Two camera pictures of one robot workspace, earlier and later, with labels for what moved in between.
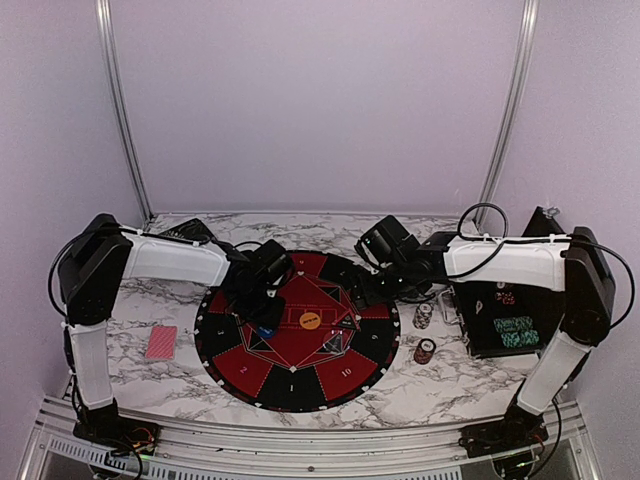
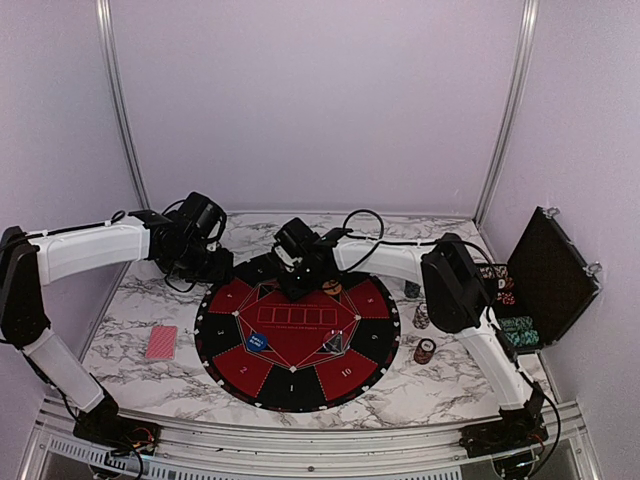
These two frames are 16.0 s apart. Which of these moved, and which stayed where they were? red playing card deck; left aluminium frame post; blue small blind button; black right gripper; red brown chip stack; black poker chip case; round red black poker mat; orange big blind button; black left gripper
Moved: black left gripper; black right gripper; blue small blind button; orange big blind button
Stayed: black poker chip case; left aluminium frame post; round red black poker mat; red brown chip stack; red playing card deck
